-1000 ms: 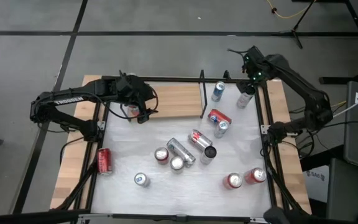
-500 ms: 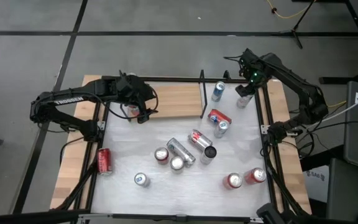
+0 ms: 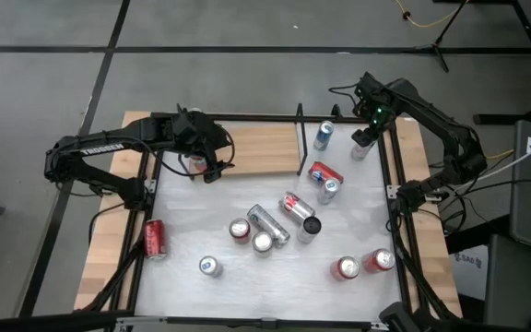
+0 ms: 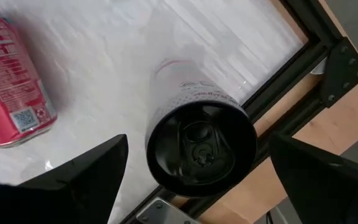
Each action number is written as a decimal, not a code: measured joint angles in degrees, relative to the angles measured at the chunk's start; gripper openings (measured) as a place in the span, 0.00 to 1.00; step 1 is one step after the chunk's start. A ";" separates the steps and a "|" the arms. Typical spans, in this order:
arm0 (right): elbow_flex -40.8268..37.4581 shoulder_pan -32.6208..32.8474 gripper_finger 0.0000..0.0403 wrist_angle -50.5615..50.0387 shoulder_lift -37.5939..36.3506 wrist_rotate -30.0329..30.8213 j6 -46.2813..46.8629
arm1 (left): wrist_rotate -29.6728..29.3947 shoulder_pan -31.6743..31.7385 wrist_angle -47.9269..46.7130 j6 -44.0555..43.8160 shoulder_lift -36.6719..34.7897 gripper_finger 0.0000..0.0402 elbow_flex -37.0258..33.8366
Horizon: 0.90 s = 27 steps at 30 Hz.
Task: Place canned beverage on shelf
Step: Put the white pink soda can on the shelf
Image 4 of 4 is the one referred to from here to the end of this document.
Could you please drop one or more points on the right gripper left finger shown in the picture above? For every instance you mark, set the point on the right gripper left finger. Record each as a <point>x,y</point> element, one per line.
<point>73,193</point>

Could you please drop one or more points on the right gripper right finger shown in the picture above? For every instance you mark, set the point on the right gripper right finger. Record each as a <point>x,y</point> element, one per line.
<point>331,193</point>

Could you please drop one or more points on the tall white Celsius can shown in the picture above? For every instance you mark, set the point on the tall white Celsius can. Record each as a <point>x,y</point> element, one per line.
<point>197,149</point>

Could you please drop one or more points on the red Fanta can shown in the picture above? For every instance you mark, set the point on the red Fanta can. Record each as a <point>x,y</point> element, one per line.
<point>8,77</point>

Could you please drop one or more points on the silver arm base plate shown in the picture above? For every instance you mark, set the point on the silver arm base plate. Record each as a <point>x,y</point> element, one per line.
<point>160,214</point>

